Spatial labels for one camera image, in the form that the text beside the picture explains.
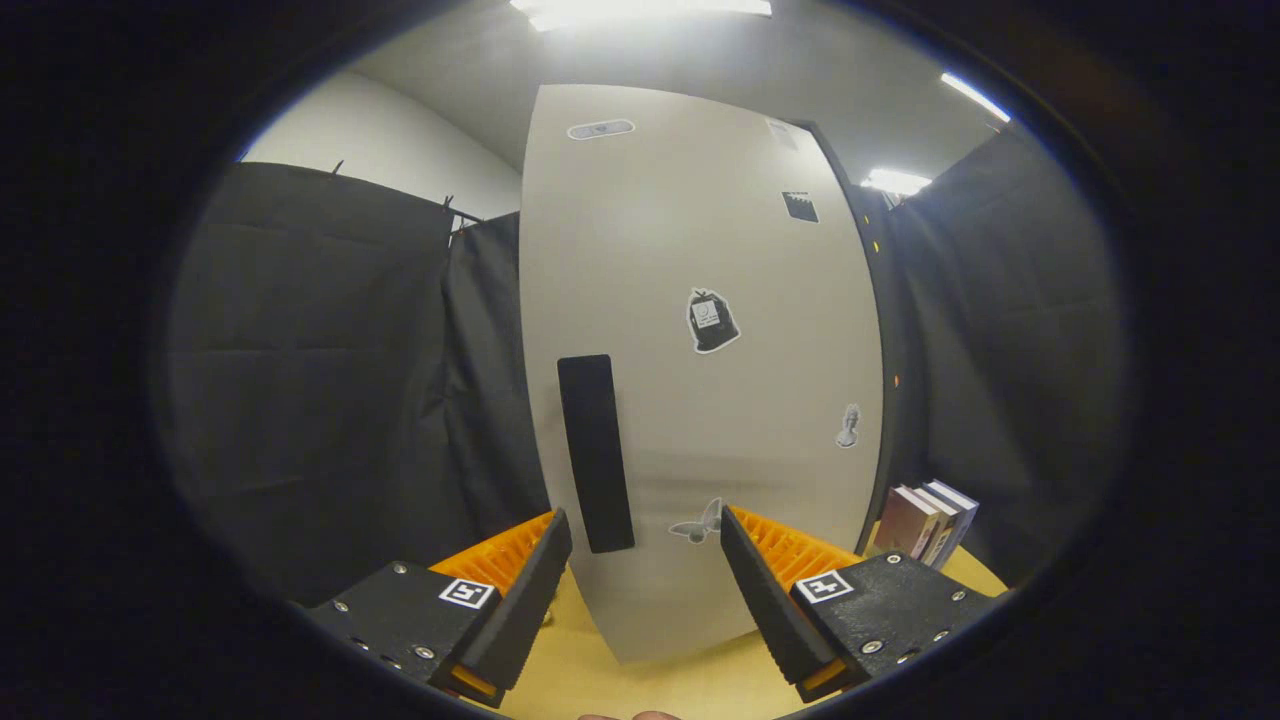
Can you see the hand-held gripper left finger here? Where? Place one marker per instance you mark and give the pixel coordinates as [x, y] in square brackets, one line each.
[530, 600]

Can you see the black backdrop cloth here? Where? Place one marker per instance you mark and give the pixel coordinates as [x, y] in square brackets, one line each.
[320, 380]

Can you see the wide ceiling light panel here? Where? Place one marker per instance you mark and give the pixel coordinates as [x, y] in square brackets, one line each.
[640, 10]

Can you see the beige cabinet door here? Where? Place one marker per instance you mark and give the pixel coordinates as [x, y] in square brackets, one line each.
[720, 420]

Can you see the dark grey cabinet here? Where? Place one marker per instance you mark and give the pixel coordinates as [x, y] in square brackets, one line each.
[892, 350]

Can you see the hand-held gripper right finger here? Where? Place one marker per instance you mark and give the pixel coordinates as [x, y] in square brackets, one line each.
[765, 600]

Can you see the small ceiling light panel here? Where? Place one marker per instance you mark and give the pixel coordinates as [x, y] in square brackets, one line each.
[897, 181]

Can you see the striped ceiling light panel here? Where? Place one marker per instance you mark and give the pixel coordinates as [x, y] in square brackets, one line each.
[975, 97]

